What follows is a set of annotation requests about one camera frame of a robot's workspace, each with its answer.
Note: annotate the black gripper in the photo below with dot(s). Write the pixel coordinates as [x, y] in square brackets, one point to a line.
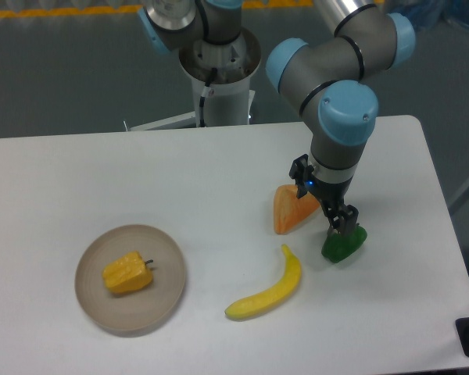
[328, 187]

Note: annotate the yellow toy bell pepper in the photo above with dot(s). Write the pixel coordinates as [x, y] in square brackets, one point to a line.
[127, 274]

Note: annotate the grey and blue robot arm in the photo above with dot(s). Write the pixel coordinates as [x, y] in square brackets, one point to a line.
[323, 84]

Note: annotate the green toy bell pepper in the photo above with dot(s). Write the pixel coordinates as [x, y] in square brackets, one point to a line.
[337, 247]

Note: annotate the beige round plate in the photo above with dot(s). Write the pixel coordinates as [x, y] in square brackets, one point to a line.
[139, 312]

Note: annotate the orange toy fruit wedge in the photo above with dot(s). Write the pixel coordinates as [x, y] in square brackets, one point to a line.
[288, 210]

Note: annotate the yellow toy banana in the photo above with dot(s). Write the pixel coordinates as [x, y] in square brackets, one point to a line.
[264, 301]

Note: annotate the blue plastic bags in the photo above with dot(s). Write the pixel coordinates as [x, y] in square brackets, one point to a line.
[423, 15]

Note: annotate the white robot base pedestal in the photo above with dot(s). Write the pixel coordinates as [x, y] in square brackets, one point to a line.
[220, 76]

